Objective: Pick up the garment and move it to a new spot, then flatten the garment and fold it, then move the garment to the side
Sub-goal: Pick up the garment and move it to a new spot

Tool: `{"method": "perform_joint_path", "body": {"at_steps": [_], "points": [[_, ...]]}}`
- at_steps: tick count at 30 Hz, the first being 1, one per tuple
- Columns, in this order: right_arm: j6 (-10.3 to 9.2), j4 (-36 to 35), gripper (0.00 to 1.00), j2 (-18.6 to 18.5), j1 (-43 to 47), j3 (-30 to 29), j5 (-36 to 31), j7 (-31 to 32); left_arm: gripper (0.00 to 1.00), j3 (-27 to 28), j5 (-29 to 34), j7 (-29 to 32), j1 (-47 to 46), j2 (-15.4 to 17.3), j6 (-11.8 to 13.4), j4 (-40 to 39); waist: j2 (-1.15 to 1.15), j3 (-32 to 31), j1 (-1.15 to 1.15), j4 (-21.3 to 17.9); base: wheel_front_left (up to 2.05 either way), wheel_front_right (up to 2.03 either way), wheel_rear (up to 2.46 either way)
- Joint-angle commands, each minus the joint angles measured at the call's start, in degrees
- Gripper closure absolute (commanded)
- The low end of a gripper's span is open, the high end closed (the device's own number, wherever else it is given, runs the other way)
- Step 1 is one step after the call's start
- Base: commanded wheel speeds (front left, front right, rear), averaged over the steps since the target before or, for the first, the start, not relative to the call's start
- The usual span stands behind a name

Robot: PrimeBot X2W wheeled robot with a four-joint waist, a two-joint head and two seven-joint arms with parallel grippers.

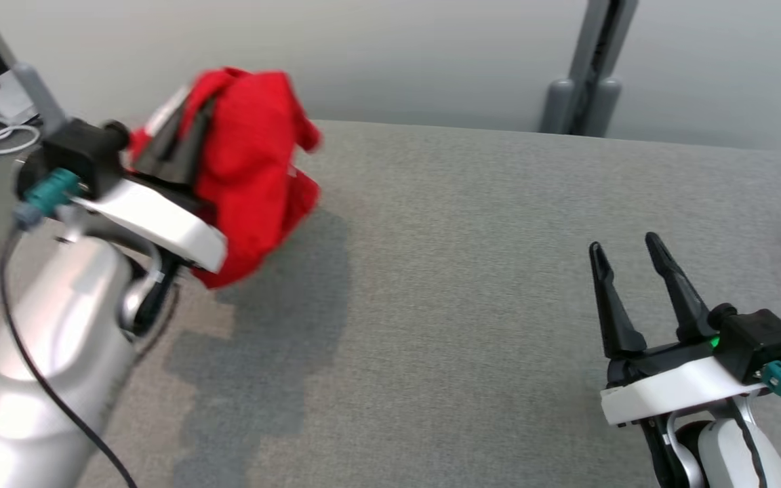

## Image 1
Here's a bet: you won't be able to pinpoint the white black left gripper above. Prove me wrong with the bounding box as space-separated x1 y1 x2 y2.
67 94 230 275

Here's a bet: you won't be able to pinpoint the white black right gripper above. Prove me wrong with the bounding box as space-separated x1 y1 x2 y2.
588 231 781 429

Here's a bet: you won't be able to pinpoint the red shorts with white stripes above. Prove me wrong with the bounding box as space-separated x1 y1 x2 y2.
126 66 324 291

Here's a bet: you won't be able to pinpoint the grey metal stand leg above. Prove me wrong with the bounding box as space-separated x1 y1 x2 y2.
0 0 69 136

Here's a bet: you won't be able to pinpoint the left teal-plug black cable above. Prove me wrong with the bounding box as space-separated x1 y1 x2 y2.
0 167 139 488

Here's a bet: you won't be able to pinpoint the grey partition post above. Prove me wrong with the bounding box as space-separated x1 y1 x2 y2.
538 0 639 136

